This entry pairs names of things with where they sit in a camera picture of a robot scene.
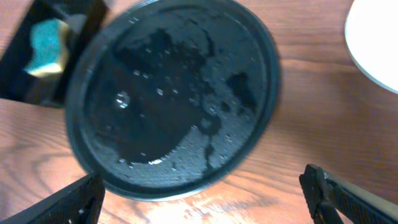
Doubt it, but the yellow plate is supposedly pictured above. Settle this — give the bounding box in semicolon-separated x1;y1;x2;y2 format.
345;0;397;93

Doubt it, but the black round tray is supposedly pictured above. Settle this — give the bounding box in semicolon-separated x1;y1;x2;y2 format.
65;0;281;201

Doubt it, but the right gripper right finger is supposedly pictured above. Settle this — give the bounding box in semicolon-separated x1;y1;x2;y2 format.
299;164;397;224

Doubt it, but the green yellow scrub sponge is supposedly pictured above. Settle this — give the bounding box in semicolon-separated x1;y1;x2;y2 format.
24;19;69;78

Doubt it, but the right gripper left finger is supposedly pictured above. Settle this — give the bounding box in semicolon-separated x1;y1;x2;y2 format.
1;174;105;224

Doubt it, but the black rectangular tray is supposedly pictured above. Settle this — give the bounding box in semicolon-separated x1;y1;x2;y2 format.
1;0;109;108

